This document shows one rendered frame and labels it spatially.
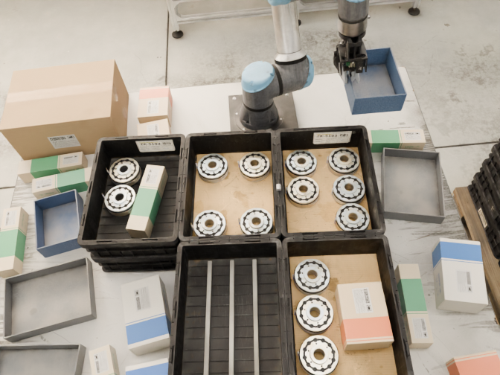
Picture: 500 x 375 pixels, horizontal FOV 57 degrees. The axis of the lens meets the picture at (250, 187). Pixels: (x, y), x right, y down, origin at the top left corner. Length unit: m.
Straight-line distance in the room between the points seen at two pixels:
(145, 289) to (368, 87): 0.93
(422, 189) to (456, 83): 1.51
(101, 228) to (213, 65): 1.83
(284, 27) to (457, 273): 0.96
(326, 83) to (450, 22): 1.72
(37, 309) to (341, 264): 0.98
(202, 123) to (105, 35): 1.83
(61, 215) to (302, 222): 0.88
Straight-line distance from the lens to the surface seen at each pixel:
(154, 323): 1.43
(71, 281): 1.66
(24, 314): 1.69
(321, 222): 1.46
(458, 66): 3.28
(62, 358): 1.59
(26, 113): 1.88
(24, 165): 1.92
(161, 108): 1.87
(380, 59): 1.56
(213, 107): 1.93
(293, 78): 1.68
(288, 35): 1.66
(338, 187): 1.50
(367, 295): 1.31
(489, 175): 2.29
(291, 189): 1.48
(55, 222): 1.79
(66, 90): 1.89
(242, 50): 3.23
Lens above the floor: 2.12
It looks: 58 degrees down
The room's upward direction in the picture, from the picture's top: 6 degrees counter-clockwise
